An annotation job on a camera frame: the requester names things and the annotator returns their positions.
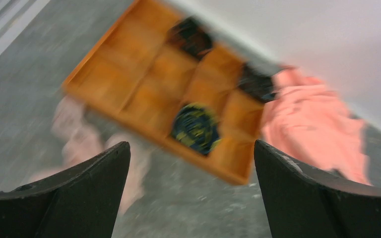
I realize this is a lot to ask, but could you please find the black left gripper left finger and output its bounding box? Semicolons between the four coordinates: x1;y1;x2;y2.
0;142;131;238

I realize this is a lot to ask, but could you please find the black rolled belt right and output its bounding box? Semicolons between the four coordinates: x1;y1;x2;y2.
238;63;276;104

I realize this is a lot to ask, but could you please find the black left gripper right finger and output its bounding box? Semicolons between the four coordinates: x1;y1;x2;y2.
254;140;381;238

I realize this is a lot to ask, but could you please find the orange compartment tray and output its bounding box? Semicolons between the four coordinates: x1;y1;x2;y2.
63;0;263;185

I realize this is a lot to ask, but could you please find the pink plastic trash bag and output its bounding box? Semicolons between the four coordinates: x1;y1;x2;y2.
29;96;154;214

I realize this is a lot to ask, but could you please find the salmon pink cloth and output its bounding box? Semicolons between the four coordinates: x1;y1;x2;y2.
261;66;370;185

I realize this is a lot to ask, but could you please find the black rolled belt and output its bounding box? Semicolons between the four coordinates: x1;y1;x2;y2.
238;63;276;104
166;17;213;61

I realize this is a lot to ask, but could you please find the black rolled belt left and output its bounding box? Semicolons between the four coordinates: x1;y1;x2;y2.
166;17;213;61

